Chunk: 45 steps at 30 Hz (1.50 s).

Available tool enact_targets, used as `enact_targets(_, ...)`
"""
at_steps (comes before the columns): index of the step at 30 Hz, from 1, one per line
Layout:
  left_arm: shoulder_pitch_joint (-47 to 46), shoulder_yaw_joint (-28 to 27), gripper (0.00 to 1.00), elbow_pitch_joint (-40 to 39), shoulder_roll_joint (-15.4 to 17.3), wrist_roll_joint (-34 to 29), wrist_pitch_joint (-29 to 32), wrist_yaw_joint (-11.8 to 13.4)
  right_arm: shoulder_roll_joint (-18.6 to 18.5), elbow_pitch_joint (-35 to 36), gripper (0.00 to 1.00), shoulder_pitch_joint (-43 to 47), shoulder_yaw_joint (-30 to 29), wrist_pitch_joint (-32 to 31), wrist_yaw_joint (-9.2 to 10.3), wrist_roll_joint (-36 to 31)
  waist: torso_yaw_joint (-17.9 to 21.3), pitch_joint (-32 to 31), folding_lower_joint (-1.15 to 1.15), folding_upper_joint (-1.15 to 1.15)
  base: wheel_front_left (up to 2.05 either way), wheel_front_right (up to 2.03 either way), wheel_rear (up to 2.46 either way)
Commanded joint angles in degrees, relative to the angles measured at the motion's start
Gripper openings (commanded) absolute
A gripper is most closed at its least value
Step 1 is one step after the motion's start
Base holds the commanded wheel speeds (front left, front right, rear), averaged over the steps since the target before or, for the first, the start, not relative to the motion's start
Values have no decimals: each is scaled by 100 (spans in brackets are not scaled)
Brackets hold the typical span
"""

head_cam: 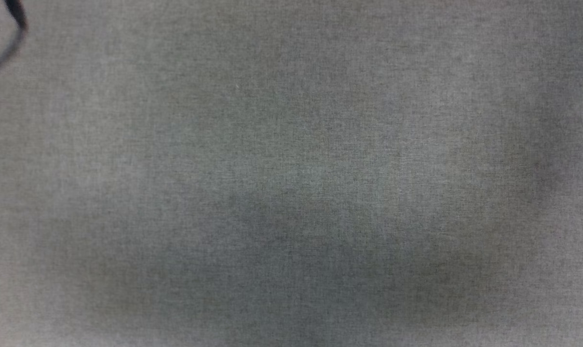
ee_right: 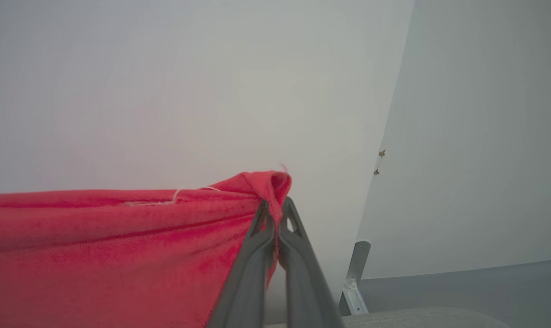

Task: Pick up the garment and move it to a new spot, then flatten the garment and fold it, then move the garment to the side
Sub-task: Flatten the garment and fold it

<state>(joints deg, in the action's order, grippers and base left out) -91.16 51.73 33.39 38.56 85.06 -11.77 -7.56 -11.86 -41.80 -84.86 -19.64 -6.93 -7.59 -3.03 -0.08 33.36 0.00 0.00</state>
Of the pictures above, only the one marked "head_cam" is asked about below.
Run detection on black left camera cable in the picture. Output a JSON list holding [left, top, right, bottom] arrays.
[[0, 0, 29, 79]]

